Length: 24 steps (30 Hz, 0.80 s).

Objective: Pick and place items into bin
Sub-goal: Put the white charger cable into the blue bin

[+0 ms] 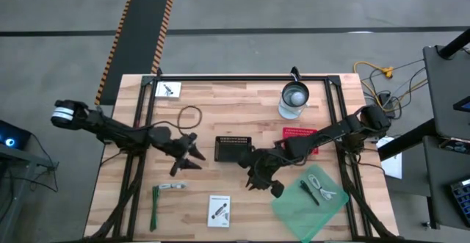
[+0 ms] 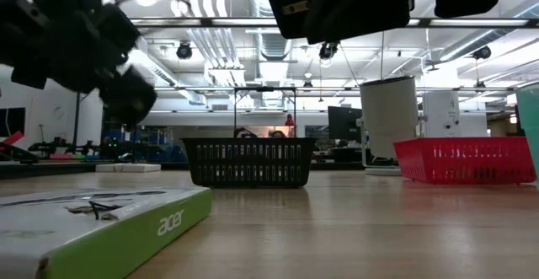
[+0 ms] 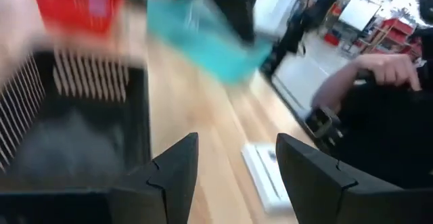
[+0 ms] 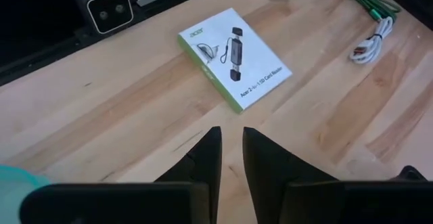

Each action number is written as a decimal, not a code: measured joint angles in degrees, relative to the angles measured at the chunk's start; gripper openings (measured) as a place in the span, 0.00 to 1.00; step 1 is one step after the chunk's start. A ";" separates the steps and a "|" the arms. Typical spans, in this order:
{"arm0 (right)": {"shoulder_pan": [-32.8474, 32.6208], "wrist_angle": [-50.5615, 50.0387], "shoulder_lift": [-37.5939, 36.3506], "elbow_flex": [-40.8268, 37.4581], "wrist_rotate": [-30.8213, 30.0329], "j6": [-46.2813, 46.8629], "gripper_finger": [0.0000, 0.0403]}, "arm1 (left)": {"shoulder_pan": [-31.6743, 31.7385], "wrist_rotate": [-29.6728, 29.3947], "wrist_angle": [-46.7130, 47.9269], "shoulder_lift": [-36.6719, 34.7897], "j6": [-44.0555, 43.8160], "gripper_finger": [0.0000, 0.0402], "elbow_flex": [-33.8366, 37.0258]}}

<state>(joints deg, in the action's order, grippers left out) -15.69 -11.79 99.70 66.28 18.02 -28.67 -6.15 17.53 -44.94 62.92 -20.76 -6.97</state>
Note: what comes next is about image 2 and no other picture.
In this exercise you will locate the white green acer box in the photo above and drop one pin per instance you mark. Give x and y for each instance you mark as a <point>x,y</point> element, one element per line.
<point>105,237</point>

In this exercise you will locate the white pillar device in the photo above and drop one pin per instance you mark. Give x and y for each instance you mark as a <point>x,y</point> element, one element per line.
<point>440,114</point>

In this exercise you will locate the teal translucent plastic bin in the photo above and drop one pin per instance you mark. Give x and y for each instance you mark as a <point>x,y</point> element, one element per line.
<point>528,131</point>

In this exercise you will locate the long light bar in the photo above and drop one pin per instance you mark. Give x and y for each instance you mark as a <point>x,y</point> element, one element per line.
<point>236,22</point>

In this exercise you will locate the black ceiling spotlight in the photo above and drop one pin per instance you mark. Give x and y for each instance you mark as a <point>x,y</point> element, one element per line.
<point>184,50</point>
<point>326,52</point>
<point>482,52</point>

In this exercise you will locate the small flat white box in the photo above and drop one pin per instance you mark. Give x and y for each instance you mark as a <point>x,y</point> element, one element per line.
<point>126,168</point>

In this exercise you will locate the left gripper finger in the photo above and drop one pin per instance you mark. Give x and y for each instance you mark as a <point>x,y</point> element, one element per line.
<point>128,95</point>

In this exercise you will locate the black computer monitor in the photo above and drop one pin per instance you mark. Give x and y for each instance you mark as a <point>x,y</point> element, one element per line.
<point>343,123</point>

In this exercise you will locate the red slotted plastic basket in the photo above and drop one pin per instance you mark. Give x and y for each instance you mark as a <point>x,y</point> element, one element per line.
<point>463,161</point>

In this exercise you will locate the small red lamp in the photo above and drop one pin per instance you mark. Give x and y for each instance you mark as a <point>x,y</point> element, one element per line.
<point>289,121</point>

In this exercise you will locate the black metal stand frame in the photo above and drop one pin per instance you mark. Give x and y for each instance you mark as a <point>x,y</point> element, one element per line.
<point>264,89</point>

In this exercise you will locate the black slotted plastic basket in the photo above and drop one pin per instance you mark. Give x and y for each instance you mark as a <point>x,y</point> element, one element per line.
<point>252,163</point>

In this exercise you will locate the person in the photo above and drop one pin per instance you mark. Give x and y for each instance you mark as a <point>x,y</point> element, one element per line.
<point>278,134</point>
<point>244,132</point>

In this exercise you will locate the black wall screen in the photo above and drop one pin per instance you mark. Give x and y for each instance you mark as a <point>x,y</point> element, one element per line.
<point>12,121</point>

